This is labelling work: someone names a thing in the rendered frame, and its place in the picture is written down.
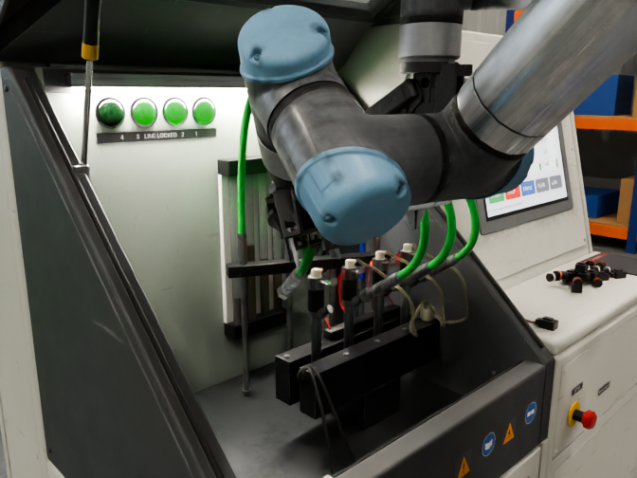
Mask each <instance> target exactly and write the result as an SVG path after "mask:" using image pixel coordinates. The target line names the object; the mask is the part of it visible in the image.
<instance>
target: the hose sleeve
mask: <svg viewBox="0 0 637 478"><path fill-rule="evenodd" d="M296 269H297V268H295V269H294V270H293V271H292V272H291V273H290V275H289V277H288V278H287V279H286V280H285V281H284V282H283V284H282V286H281V292H282V294H283V295H289V294H291V293H292V292H293V291H294V290H295V288H296V287H297V286H298V285H299V283H300V282H301V281H302V280H303V279H304V277H305V276H306V274H307V272H306V274H305V275H304V276H302V277H301V276H298V275H297V273H296Z"/></svg>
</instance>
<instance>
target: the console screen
mask: <svg viewBox="0 0 637 478"><path fill-rule="evenodd" d="M475 202H476V205H477V208H478V213H479V217H480V234H481V235H486V234H489V233H492V232H496V231H499V230H505V229H508V228H511V227H514V226H517V225H520V224H524V223H527V222H531V221H534V220H537V219H540V218H543V217H546V216H550V215H553V214H556V213H560V212H563V211H568V210H571V209H572V208H573V197H572V190H571V183H570V177H569V170H568V163H567V157H566V150H565V142H564V136H563V129H562V122H560V123H559V124H558V125H557V126H556V127H555V128H554V129H553V130H552V131H551V132H550V133H549V134H548V135H547V136H545V137H544V138H543V139H542V140H541V141H540V142H539V143H538V144H537V145H536V146H535V158H534V163H533V164H532V165H531V167H530V170H529V172H528V176H527V177H526V179H525V180H524V181H523V182H522V183H521V184H520V185H519V186H518V187H517V188H515V189H514V190H513V191H510V192H508V193H500V194H496V195H494V196H491V197H488V198H485V199H478V200H475Z"/></svg>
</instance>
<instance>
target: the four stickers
mask: <svg viewBox="0 0 637 478"><path fill-rule="evenodd" d="M536 411H537V399H536V400H535V401H533V402H532V403H530V404H528V405H527V406H526V413H525V421H524V427H525V426H527V425H528V424H530V423H531V422H533V421H534V420H535V419H536ZM516 420H517V417H514V418H513V419H512V420H510V421H509V422H507V423H506V424H504V430H503V440H502V446H504V445H506V444H507V443H508V442H510V441H511V440H512V439H514V438H515V430H516ZM495 441H496V429H495V430H493V431H492V432H490V433H489V434H488V435H486V436H485V437H484V438H483V439H482V460H483V459H484V458H485V457H486V456H488V455H489V454H490V453H491V452H493V451H494V450H495ZM470 471H471V449H470V450H469V451H468V452H466V453H465V454H464V455H463V456H461V457H460V458H459V459H458V460H457V461H456V478H464V477H465V476H466V475H467V473H468V472H470Z"/></svg>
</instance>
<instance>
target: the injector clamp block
mask: <svg viewBox="0 0 637 478"><path fill-rule="evenodd" d="M414 322H415V327H416V331H417V334H418V337H417V338H415V337H414V336H413V335H412V334H411V332H410V330H409V324H410V323H409V322H407V323H405V324H402V325H400V314H398V315H395V316H393V317H390V318H388V319H385V320H384V321H383V333H382V334H379V335H377V336H375V337H374V336H373V324H372V325H369V326H367V327H364V328H362V329H359V330H357V331H354V345H353V346H350V347H348V348H345V349H344V336H342V337H340V338H337V339H335V340H327V339H325V338H321V359H318V360H316V361H314V362H311V342H309V343H306V344H304V345H302V346H299V347H297V348H294V349H291V350H289V351H286V352H284V353H281V354H278V355H277V356H275V374H276V398H277V399H278V400H280V401H282V402H284V403H285V404H287V405H289V406H291V405H293V404H295V403H297V402H300V412H301V413H303V414H306V415H308V416H309V417H311V418H313V419H315V420H316V419H318V418H320V417H321V414H320V409H319V403H318V399H317V395H316V391H315V387H314V383H313V380H312V378H311V374H310V372H309V370H307V371H306V372H305V375H304V378H305V380H306V381H307V386H305V385H304V383H303V382H302V383H300V381H299V379H298V377H297V374H298V372H299V371H300V369H301V368H302V367H304V366H305V365H308V364H309V365H313V366H314V367H315V368H316V369H317V370H318V372H319V374H320V376H321V378H322V380H323V382H324V384H325V386H326V388H327V391H328V393H329V396H330V397H331V399H332V402H333V404H334V407H335V409H336V412H337V416H338V417H340V418H342V419H344V420H345V421H347V422H349V423H351V424H353V425H355V426H357V427H358V428H359V429H361V430H363V431H365V430H367V429H369V428H370V427H372V426H373V425H375V424H377V423H379V422H380V421H382V420H384V419H386V418H387V417H389V416H391V415H393V414H395V413H397V412H399V409H400V382H401V376H403V375H405V374H407V373H409V372H411V371H413V370H415V369H417V368H419V367H421V366H423V365H425V364H427V363H429V362H431V361H433V360H435V359H436V358H438V357H439V341H440V321H439V320H437V319H434V318H433V320H432V321H429V322H426V321H423V320H421V319H420V318H418V319H416V320H414ZM313 372H314V371H313ZM314 375H315V378H316V382H317V385H318V391H319V395H320V399H321V403H322V407H323V411H324V415H326V414H328V413H331V414H333V412H332V409H331V407H330V404H329V402H328V399H327V397H326V395H325V393H324V391H323V389H322V386H321V384H320V382H319V379H318V377H317V375H316V374H315V372H314Z"/></svg>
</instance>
